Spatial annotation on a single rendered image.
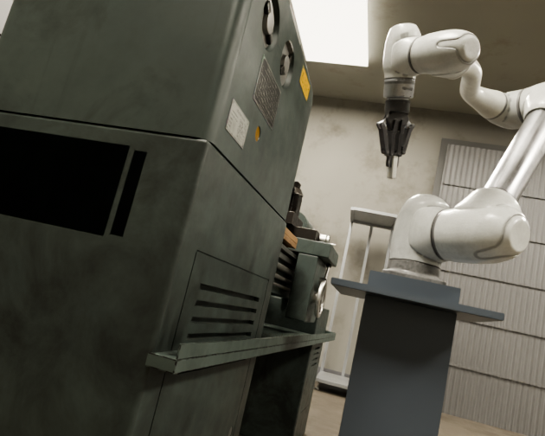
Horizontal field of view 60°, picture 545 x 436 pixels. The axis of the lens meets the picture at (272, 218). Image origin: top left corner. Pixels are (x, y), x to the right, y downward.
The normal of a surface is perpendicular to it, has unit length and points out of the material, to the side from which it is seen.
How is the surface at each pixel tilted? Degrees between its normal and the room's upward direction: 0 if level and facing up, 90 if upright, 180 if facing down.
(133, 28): 90
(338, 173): 90
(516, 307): 90
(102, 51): 90
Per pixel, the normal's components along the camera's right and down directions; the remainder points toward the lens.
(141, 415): 0.95, 0.17
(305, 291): -0.23, -0.22
